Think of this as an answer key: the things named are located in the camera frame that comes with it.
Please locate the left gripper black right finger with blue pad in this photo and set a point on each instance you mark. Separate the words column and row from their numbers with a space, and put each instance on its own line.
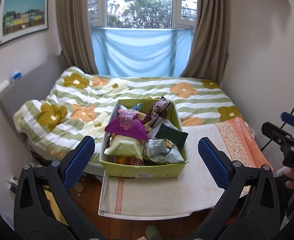
column 249, row 206

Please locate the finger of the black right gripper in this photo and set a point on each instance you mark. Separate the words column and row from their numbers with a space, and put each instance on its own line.
column 282, row 138

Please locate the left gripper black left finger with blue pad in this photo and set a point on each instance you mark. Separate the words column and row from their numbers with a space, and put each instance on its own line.
column 44, row 208

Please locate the purple potato chips bag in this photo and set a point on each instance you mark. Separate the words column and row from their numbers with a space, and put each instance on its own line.
column 128, row 123

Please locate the dark red sponge snack bag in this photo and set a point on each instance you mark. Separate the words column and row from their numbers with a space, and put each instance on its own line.
column 159, row 110

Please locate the person's hand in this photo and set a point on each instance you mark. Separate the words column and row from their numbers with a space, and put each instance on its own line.
column 289, row 173

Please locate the floral striped quilt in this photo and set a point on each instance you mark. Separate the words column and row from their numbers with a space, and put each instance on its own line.
column 80, row 104

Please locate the cream white snack bag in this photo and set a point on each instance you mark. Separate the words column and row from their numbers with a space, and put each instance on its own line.
column 126, row 147

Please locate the dark green snack packet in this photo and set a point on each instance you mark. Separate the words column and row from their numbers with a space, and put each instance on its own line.
column 176, row 136

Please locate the grey green crumpled bag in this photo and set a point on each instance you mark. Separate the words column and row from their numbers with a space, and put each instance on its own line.
column 162, row 152

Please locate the grey bed headboard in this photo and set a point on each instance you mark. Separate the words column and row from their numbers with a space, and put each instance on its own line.
column 35, row 85

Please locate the brown right curtain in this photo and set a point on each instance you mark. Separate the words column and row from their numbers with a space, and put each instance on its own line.
column 209, row 52

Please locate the brown curtain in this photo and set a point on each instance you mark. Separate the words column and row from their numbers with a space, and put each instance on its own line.
column 209, row 52
column 75, row 34

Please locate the blue white item on headboard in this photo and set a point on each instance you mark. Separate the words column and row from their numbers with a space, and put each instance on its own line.
column 16, row 76

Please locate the light blue cartoon snack bag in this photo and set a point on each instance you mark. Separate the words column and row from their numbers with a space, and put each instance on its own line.
column 138, row 107

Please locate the light blue window cloth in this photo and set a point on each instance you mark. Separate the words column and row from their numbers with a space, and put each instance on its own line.
column 141, row 52

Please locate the brown left curtain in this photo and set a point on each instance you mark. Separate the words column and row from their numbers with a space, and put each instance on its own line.
column 75, row 34

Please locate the framed wall picture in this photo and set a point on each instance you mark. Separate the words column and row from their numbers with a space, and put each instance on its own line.
column 19, row 18

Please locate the white window frame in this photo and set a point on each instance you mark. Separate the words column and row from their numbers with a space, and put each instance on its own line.
column 142, row 14

